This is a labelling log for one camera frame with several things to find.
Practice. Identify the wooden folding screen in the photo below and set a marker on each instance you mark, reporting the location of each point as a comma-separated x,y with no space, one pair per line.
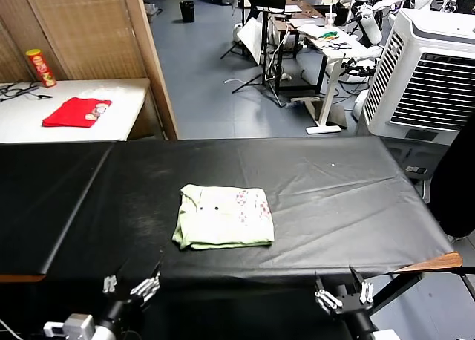
92,32

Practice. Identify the black trash bin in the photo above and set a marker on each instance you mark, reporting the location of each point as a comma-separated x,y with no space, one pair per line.
187,11

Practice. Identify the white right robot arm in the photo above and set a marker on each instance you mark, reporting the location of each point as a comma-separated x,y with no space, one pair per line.
363,327

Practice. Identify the green item on desk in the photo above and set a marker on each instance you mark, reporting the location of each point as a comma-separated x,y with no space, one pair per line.
330,34

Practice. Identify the white air cooler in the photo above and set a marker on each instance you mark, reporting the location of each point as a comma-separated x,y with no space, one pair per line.
419,76

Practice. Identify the red folded shirt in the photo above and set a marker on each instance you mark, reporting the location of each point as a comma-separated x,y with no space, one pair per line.
72,113

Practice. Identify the white side table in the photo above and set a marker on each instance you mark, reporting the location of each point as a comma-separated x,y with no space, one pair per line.
111,110

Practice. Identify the light green t-shirt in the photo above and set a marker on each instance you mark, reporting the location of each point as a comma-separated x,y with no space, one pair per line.
222,221

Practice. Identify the red chips can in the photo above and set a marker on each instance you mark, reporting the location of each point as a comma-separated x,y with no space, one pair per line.
41,68

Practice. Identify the small black table cover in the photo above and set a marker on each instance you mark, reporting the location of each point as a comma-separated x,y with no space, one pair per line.
44,206

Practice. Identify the plastic cup with straw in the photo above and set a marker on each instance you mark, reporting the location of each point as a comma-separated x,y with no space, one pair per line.
330,19

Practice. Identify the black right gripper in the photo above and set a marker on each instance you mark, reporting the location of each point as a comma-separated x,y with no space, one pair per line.
350,301

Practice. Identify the black table frame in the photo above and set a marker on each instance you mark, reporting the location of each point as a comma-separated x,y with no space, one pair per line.
397,286

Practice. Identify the white standing desk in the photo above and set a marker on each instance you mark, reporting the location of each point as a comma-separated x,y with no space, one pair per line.
354,50

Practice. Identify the white reflector board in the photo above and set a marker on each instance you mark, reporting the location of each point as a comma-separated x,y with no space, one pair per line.
252,37

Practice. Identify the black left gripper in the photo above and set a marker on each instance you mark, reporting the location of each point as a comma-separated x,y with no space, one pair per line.
124,303

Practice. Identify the white humanoid robot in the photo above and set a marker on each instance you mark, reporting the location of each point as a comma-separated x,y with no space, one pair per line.
371,24

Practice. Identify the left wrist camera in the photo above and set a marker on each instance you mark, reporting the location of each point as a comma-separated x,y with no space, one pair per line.
70,325

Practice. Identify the large black table cover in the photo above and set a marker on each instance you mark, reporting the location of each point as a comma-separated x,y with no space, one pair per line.
334,191

